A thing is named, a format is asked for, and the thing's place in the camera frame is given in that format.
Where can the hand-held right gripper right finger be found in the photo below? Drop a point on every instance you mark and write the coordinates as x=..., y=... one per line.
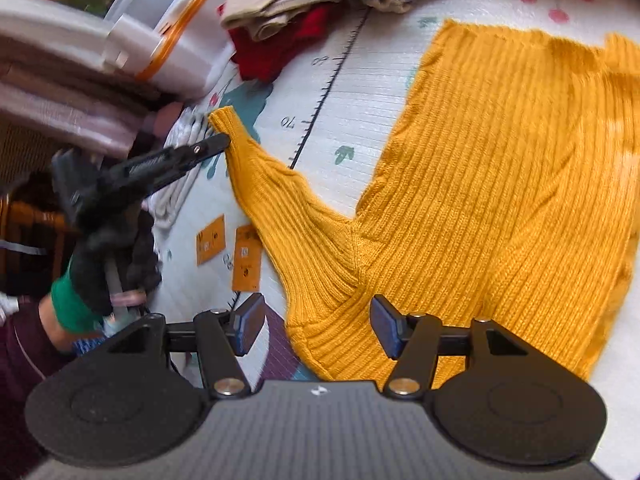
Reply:
x=385, y=327

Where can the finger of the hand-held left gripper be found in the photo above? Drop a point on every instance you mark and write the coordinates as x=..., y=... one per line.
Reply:
x=200, y=149

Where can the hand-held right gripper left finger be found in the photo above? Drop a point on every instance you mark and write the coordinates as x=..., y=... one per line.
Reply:
x=247, y=325

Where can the yellow knit sweater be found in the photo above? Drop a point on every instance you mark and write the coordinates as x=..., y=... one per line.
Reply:
x=475, y=160

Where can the person's left forearm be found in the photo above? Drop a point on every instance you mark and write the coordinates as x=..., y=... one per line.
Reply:
x=25, y=360

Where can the person's left hand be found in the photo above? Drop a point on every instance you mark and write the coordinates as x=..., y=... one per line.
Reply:
x=90, y=260

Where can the pink plush item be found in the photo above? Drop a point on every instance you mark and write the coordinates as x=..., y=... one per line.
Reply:
x=169, y=117

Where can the orange paper tag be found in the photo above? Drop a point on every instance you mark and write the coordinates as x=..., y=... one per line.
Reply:
x=211, y=240
x=247, y=260

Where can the brown woven screen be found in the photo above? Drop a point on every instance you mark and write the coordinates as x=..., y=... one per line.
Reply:
x=20, y=152

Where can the pinkish brown curtain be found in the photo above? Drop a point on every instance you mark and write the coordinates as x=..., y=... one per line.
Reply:
x=60, y=100

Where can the white orange-rimmed storage box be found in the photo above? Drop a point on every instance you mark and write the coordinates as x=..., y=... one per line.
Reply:
x=185, y=45

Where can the red garment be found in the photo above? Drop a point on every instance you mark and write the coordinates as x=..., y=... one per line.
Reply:
x=280, y=45

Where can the pale pink beige garment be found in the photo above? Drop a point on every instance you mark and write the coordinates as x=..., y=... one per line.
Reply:
x=270, y=5

